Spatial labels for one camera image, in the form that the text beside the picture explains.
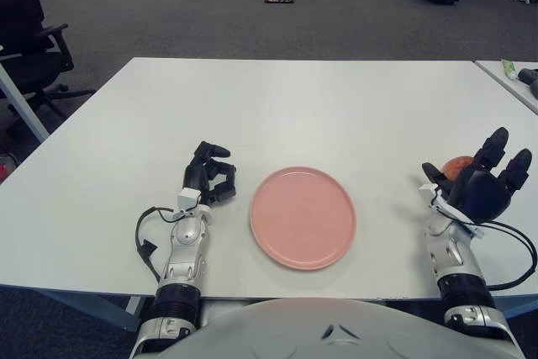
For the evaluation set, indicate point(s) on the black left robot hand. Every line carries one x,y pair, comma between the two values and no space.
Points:
195,174

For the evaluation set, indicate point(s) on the red-yellow apple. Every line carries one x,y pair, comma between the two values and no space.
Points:
456,165

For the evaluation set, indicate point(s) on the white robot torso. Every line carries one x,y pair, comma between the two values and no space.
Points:
336,334

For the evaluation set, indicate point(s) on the red floor item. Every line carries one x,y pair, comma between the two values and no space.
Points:
4,170

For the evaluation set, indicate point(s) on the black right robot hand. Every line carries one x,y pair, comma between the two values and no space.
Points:
483,195

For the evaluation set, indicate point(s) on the black handheld controller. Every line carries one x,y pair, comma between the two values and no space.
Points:
529,75

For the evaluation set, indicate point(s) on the blue-grey table frame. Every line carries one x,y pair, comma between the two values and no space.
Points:
84,304

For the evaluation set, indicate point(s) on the blue-grey desk leg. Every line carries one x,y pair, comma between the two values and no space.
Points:
21,102

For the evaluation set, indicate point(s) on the green white tube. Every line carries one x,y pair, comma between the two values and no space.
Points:
509,69

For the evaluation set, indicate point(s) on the pink round plate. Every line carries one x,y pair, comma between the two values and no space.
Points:
302,218

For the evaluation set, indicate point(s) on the black office chair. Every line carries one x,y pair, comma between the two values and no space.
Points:
21,39

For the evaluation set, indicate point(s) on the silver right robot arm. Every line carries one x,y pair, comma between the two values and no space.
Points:
452,254

